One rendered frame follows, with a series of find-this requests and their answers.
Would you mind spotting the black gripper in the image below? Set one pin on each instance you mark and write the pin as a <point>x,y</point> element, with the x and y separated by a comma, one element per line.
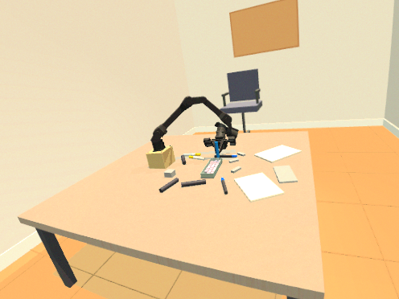
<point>220,137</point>

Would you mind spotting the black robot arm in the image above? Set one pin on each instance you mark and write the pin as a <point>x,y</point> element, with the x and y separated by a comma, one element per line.
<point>188,101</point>

